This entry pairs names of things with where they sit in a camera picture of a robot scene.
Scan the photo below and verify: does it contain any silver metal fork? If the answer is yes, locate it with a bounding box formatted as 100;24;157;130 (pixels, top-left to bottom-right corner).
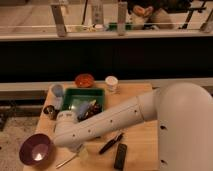
56;155;77;169

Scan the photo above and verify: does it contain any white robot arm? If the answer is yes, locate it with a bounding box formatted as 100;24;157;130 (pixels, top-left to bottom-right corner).
53;83;213;171

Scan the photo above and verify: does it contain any white paper cup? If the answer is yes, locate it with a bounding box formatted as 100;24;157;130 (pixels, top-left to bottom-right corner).
105;76;118;92

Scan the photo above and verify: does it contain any blue plastic cup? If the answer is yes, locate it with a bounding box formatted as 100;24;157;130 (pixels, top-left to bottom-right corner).
51;84;64;110

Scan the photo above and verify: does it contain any small metal cup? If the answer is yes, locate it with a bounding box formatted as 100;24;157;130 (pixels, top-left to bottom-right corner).
43;105;56;120

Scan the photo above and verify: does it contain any orange bowl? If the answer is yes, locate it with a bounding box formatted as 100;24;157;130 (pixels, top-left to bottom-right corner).
75;74;94;88

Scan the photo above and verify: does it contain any dark grape bunch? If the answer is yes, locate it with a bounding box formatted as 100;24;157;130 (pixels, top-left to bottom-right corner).
77;104;102;121

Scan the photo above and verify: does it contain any blue sponge block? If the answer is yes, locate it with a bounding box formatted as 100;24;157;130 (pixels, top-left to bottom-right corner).
76;101;90;117

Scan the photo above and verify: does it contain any green plastic tray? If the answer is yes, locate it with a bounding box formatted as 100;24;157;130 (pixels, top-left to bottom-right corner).
53;87;106;138

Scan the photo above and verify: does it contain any green box on shelf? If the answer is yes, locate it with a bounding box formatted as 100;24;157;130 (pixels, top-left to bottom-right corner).
107;22;132;31

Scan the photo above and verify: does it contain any black rectangular remote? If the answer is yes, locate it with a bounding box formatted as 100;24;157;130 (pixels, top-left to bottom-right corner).
114;143;127;171

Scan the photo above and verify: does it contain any wooden board table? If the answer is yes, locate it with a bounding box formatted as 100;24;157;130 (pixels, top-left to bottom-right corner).
23;83;158;171

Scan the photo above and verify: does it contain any person in background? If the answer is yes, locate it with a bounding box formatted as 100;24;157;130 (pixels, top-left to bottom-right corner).
127;0;193;29

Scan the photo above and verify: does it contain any purple bowl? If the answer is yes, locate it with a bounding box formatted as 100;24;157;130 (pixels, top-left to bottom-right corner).
19;133;52;166

